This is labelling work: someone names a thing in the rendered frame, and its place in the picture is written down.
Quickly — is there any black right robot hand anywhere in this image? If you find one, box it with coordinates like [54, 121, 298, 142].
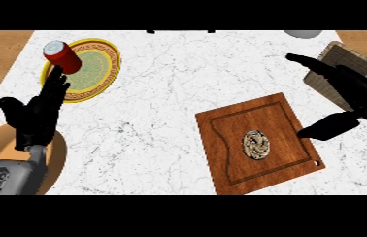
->
[285, 52, 367, 142]

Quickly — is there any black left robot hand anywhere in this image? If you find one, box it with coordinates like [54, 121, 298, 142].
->
[0, 65, 73, 152]

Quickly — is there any grey wicker basket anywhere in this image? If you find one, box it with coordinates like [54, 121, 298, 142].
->
[303, 40, 367, 113]

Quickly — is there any brown wooden cutting board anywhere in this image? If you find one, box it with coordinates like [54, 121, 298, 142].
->
[194, 91, 328, 196]

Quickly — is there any swirled cupcake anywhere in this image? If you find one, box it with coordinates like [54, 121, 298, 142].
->
[241, 129, 273, 161]

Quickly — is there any grey round object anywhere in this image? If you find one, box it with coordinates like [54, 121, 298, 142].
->
[283, 30, 325, 40]

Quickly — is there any yellow patterned plate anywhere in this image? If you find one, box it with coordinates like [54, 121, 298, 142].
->
[39, 37, 124, 104]

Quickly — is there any red can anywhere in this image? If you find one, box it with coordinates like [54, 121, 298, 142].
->
[42, 40, 83, 76]

